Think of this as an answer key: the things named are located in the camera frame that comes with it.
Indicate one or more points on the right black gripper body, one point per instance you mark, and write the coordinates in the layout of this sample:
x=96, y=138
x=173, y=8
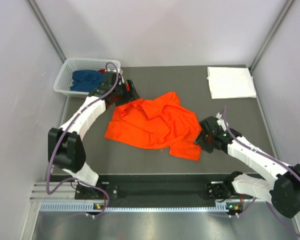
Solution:
x=204, y=141

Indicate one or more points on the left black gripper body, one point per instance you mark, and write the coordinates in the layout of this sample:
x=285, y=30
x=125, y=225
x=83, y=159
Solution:
x=120, y=93

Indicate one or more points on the orange t-shirt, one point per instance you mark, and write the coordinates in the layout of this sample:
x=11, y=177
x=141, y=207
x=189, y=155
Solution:
x=157, y=124

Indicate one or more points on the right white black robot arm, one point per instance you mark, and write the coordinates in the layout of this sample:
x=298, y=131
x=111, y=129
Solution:
x=279, y=183

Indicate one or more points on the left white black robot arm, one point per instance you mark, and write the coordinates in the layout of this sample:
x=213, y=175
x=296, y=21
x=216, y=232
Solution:
x=65, y=143

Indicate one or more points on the blue t-shirt in basket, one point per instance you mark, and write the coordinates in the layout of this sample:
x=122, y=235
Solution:
x=86, y=80

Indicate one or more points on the white folded t-shirt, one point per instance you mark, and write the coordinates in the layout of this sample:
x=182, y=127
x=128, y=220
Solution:
x=230, y=82

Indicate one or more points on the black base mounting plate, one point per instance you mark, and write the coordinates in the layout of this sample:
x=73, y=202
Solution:
x=160, y=194

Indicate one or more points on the grey slotted cable duct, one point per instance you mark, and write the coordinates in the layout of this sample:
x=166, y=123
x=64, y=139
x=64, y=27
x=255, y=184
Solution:
x=91, y=207

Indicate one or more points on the aluminium frame rail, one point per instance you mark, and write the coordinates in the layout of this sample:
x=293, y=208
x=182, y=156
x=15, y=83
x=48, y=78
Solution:
x=64, y=192

